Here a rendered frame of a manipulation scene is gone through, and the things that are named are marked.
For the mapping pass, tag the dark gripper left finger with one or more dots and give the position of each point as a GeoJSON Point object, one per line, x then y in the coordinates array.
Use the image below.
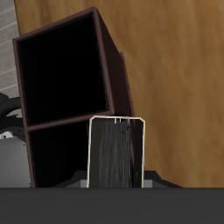
{"type": "Point", "coordinates": [76, 180]}

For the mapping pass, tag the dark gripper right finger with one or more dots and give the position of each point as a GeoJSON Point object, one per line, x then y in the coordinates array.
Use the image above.
{"type": "Point", "coordinates": [154, 179]}

